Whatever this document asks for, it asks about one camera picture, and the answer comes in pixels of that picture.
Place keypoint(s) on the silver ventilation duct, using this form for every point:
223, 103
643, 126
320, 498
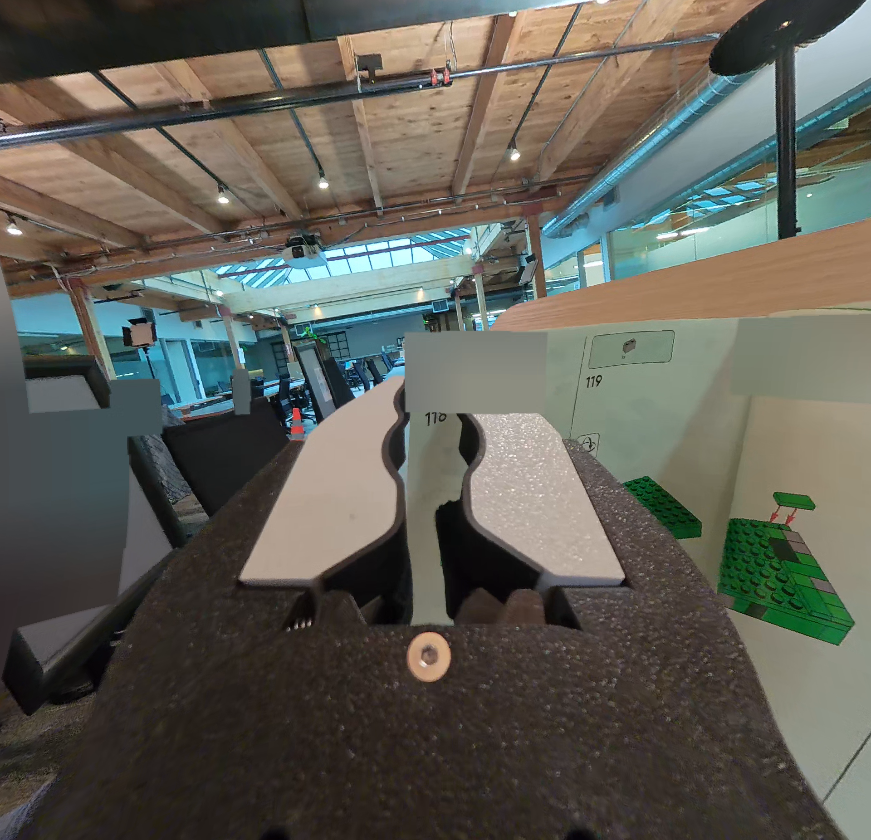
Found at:
646, 166

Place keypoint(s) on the black floor lamp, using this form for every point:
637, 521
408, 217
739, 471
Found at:
786, 139

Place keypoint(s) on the studio light panel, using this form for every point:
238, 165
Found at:
141, 335

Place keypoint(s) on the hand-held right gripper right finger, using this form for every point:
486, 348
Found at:
544, 506

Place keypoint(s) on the black ceiling pipe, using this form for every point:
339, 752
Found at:
272, 98

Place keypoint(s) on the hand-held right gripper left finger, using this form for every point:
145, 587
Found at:
320, 506

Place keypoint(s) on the instruction page on wooden board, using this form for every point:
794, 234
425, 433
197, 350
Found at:
646, 411

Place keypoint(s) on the orange traffic cone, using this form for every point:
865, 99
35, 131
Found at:
297, 426

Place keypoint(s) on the ceiling projector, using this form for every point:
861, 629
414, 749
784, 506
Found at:
303, 251

